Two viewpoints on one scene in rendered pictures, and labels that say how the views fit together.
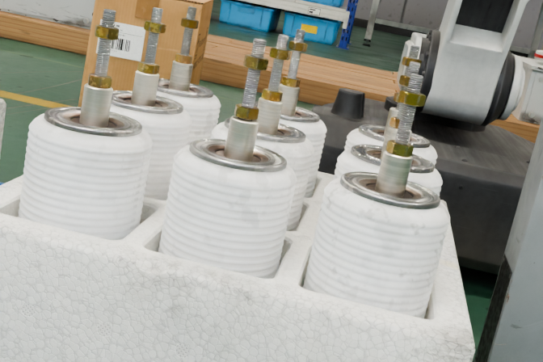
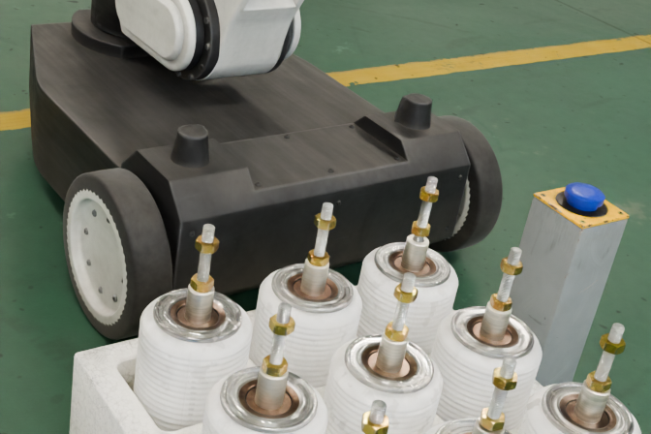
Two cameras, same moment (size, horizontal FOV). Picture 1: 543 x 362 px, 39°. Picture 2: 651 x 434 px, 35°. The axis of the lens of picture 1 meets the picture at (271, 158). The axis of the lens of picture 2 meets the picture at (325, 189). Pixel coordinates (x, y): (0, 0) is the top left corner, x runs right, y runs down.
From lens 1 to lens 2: 0.73 m
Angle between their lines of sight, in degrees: 45
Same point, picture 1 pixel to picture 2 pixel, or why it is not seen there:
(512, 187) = (382, 184)
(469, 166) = (340, 176)
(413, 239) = not seen: outside the picture
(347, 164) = (480, 367)
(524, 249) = (550, 331)
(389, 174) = (599, 409)
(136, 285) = not seen: outside the picture
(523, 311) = (546, 374)
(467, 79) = (257, 41)
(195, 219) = not seen: outside the picture
